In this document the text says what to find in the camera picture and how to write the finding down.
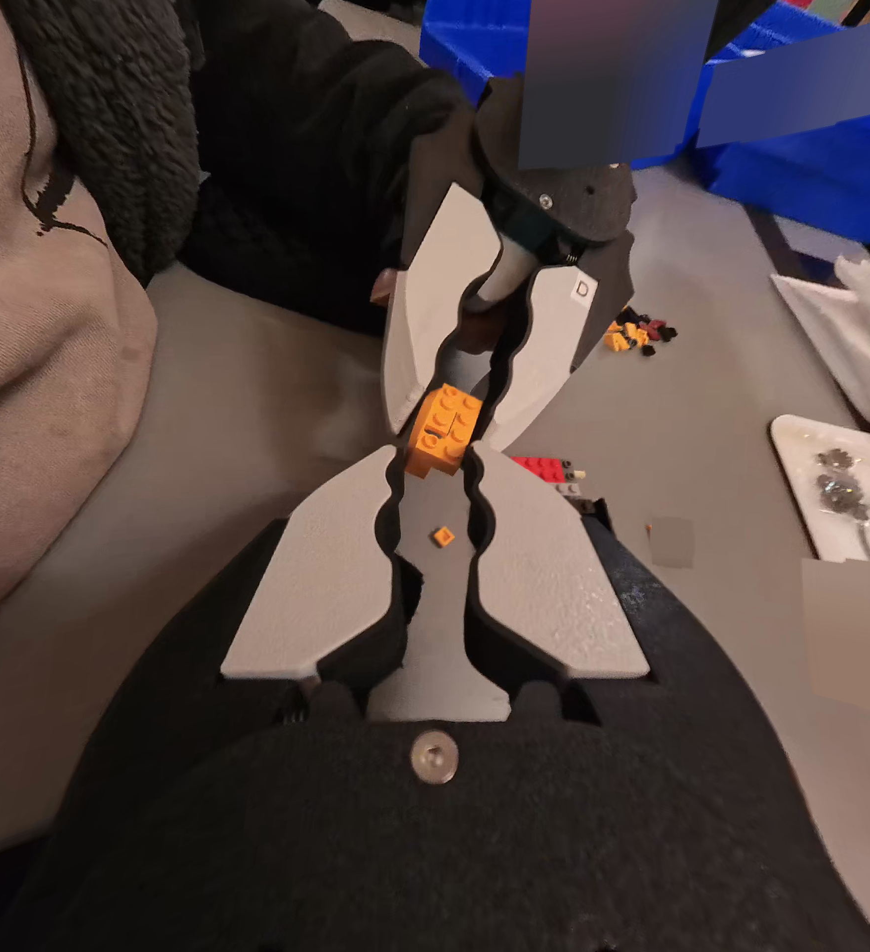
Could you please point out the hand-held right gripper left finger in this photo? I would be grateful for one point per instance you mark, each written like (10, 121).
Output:
(316, 580)

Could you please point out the person's left forearm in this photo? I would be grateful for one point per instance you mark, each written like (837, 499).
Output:
(308, 149)

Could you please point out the orange toy brick assembly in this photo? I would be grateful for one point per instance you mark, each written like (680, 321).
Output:
(442, 431)

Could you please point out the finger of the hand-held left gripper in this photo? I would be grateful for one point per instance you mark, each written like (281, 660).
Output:
(427, 297)
(554, 335)

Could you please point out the pile of small toy bricks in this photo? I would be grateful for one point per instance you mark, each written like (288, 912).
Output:
(636, 335)

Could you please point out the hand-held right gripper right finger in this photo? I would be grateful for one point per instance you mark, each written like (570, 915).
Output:
(554, 580)

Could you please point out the black grey toy brick model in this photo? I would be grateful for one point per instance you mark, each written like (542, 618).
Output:
(546, 468)

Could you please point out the blue plastic bin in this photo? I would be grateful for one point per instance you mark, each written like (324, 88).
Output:
(777, 186)
(465, 37)

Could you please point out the tiny orange square brick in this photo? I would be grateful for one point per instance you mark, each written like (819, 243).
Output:
(443, 537)

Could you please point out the clear bag of metal parts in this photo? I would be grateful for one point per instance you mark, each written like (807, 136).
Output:
(840, 483)

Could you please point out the grey desk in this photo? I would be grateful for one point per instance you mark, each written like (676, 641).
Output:
(665, 416)

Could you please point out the white tray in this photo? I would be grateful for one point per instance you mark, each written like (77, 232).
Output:
(792, 461)

